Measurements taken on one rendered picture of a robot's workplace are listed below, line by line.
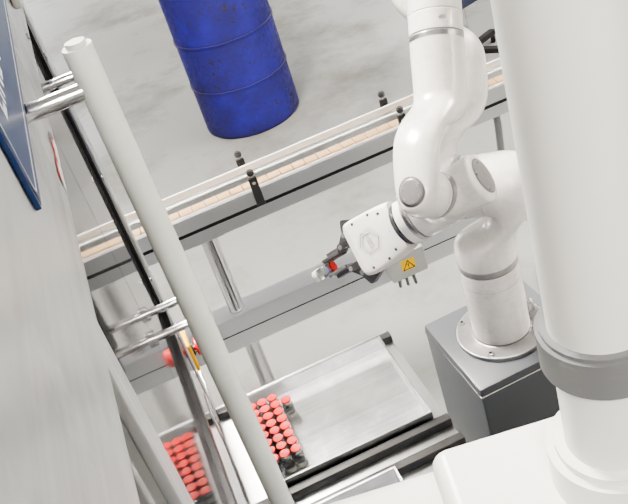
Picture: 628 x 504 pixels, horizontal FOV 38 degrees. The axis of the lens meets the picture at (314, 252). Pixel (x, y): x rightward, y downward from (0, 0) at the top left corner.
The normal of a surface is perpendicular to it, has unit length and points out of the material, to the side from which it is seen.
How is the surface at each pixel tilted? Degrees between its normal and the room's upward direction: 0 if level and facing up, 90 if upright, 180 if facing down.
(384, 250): 64
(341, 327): 0
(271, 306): 90
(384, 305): 0
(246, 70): 90
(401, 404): 0
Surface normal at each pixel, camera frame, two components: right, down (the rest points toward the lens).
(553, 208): -0.63, 0.58
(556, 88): -0.38, 0.61
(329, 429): -0.27, -0.79
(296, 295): 0.32, 0.46
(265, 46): 0.80, 0.14
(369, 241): -0.54, 0.14
